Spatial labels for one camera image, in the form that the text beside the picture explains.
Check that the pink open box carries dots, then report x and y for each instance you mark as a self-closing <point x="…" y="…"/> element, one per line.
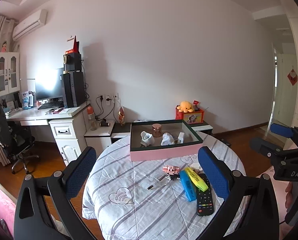
<point x="156" y="152"/>

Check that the red triangular item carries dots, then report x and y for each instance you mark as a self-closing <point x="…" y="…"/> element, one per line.
<point x="75" y="48"/>

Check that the black computer tower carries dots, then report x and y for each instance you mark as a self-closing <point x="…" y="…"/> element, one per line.
<point x="73" y="93"/>

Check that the blue highlighter pen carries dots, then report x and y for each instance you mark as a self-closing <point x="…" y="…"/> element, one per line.
<point x="188" y="186"/>

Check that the white desk with drawers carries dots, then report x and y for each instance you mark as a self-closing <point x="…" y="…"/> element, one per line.
<point x="68" y="127"/>

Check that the white astronaut figure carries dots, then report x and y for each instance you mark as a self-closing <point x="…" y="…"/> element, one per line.
<point x="167" y="139"/>

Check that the person right hand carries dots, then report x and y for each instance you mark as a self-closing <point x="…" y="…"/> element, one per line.
<point x="289" y="196"/>

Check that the orange cap bottle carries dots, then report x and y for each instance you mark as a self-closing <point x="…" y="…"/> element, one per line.
<point x="91" y="118"/>

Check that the black office chair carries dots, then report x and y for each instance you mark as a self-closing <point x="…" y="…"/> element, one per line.
<point x="15" y="142"/>

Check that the orange octopus plush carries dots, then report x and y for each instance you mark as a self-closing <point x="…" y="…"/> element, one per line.
<point x="185" y="107"/>

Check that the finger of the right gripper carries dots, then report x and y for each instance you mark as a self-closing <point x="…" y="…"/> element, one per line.
<point x="282" y="130"/>
<point x="264" y="147"/>

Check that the white plug night light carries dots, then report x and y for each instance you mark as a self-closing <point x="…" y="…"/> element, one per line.
<point x="147" y="139"/>

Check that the white brick toy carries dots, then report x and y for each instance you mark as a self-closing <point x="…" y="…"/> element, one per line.
<point x="196" y="167"/>

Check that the white charger block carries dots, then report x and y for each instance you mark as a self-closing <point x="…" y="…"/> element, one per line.
<point x="181" y="138"/>

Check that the white glass door cabinet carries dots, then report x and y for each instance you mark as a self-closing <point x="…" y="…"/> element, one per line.
<point x="9" y="73"/>

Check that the black remote control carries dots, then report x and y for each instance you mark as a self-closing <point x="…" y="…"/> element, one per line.
<point x="205" y="206"/>

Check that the beige curtain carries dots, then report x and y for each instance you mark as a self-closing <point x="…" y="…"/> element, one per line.
<point x="6" y="33"/>

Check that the red printed storage box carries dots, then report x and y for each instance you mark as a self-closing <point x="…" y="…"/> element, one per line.
<point x="196" y="117"/>

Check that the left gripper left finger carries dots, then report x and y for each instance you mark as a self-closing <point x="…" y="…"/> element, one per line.
<point x="32" y="217"/>

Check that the anatomy torso model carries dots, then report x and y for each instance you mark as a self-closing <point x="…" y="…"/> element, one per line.
<point x="121" y="115"/>

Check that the black computer monitor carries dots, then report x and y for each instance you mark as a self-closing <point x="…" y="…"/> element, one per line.
<point x="48" y="84"/>

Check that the clear glass jar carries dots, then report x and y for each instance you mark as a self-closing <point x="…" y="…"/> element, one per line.
<point x="159" y="182"/>

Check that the white air conditioner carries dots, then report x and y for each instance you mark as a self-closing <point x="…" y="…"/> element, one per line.
<point x="31" y="23"/>

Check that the yellow highlighter pen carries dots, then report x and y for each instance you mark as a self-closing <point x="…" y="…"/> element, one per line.
<point x="196" y="179"/>

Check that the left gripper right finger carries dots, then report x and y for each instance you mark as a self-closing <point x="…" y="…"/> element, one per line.
<point x="260" y="219"/>

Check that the black speaker box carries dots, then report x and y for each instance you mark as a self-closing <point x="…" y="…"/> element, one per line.
<point x="72" y="62"/>

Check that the black flower hair clip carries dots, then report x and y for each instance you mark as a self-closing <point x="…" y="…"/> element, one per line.
<point x="174" y="177"/>

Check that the copper lidded jar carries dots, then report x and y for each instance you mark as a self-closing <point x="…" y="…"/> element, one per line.
<point x="157" y="130"/>

